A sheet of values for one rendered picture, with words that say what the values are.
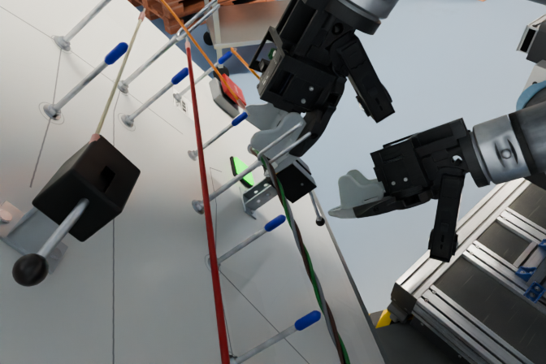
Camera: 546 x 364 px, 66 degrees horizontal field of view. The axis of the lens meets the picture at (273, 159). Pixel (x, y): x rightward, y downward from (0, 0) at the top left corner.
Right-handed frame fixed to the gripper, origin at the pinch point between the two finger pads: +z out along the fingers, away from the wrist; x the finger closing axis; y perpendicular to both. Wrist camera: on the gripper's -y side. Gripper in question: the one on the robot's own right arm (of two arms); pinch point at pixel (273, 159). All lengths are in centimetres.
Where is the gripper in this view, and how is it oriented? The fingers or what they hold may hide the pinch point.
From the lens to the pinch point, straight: 52.2
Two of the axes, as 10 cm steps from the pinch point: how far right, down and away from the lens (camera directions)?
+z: -4.7, 7.4, 4.8
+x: 2.1, 6.3, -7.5
